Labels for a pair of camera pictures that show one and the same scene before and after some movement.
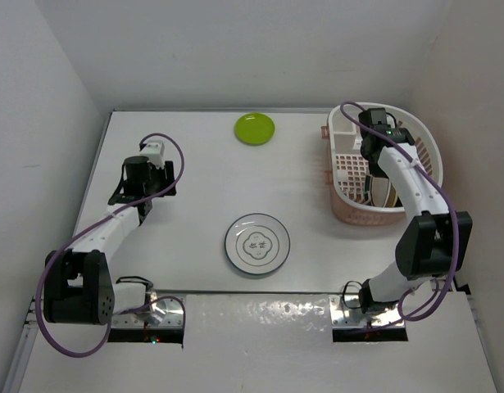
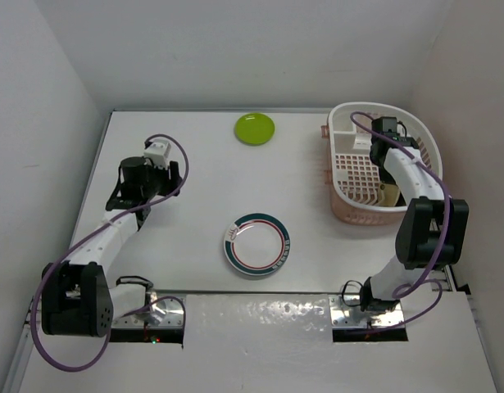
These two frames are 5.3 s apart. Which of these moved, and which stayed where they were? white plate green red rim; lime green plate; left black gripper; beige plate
Moved: white plate green red rim
Stayed: beige plate; lime green plate; left black gripper
